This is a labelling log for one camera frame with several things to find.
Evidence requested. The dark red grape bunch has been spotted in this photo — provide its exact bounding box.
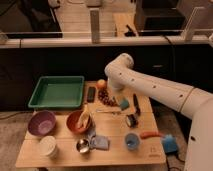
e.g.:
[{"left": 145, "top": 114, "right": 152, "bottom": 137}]
[{"left": 98, "top": 89, "right": 117, "bottom": 107}]

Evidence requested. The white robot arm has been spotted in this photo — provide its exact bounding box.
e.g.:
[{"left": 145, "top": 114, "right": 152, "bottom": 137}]
[{"left": 105, "top": 53, "right": 213, "bottom": 171}]

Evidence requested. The orange fruit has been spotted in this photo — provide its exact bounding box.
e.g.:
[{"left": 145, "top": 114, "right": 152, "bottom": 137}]
[{"left": 97, "top": 79, "right": 107, "bottom": 89}]

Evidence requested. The black rectangular block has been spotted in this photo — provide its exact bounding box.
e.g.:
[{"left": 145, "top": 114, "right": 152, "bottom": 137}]
[{"left": 87, "top": 87, "right": 96, "bottom": 103}]

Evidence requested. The teal sponge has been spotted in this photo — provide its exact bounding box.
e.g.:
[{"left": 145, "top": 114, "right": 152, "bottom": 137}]
[{"left": 118, "top": 98, "right": 129, "bottom": 110}]

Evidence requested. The orange-brown bowl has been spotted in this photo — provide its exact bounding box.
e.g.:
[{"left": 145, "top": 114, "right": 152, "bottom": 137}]
[{"left": 66, "top": 110, "right": 91, "bottom": 134}]

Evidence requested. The green plastic tray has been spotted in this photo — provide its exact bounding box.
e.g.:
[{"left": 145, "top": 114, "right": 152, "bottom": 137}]
[{"left": 28, "top": 76, "right": 84, "bottom": 109}]

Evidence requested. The grey-blue cloth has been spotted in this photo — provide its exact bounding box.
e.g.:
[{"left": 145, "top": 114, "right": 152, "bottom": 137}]
[{"left": 87, "top": 129, "right": 109, "bottom": 150}]

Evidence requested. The blue mug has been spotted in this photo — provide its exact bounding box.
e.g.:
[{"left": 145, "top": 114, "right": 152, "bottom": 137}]
[{"left": 125, "top": 133, "right": 140, "bottom": 150}]

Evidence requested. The orange carrot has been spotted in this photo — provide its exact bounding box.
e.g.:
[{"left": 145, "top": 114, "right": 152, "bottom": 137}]
[{"left": 140, "top": 131, "right": 164, "bottom": 139}]

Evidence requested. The small steel cup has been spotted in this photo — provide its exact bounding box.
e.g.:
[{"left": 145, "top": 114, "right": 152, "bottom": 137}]
[{"left": 76, "top": 139, "right": 90, "bottom": 154}]

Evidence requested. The purple bowl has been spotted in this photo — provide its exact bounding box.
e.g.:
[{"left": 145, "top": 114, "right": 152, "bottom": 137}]
[{"left": 28, "top": 110, "right": 56, "bottom": 136}]

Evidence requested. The white cup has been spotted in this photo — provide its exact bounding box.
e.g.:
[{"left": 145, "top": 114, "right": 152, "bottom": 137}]
[{"left": 38, "top": 136, "right": 58, "bottom": 158}]

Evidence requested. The black handled knife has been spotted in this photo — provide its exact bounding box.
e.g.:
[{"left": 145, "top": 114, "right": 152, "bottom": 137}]
[{"left": 133, "top": 94, "right": 141, "bottom": 116}]

